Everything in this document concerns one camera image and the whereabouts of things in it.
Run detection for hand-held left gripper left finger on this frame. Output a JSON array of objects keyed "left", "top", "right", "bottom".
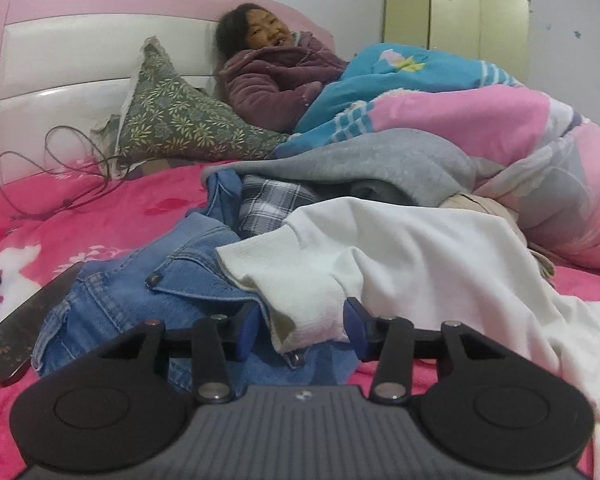
[{"left": 102, "top": 302, "right": 262, "bottom": 405}]

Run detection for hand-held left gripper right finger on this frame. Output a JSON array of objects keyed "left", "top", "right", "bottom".
[{"left": 344, "top": 297, "right": 501, "bottom": 403}]

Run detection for white bear-print sweatshirt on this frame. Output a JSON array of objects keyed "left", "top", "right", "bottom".
[{"left": 215, "top": 196, "right": 600, "bottom": 480}]

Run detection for blue jeans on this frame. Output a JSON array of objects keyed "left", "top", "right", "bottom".
[{"left": 30, "top": 210, "right": 361, "bottom": 396}]

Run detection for plaid shirt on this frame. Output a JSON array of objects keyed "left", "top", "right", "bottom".
[{"left": 237, "top": 174, "right": 321, "bottom": 238}]

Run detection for blue shirt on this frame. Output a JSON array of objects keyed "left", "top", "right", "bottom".
[{"left": 205, "top": 167, "right": 246, "bottom": 226}]

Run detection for grey fleece garment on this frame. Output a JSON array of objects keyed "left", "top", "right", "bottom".
[{"left": 202, "top": 127, "right": 491, "bottom": 211}]

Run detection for beige crumpled garment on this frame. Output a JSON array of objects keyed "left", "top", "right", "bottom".
[{"left": 437, "top": 192, "right": 556, "bottom": 281}]

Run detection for green floral pillow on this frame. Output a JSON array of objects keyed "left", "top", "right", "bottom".
[{"left": 115, "top": 37, "right": 291, "bottom": 163}]

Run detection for pink blue floral quilt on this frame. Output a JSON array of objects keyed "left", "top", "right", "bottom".
[{"left": 275, "top": 42, "right": 600, "bottom": 281}]

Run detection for pale yellow wardrobe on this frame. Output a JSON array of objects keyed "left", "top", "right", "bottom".
[{"left": 382, "top": 0, "right": 531, "bottom": 86}]

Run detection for pink white bed headboard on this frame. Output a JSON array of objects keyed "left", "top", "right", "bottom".
[{"left": 0, "top": 0, "right": 336, "bottom": 186}]

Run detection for black cable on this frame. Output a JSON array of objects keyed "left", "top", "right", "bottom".
[{"left": 0, "top": 125, "right": 131, "bottom": 221}]

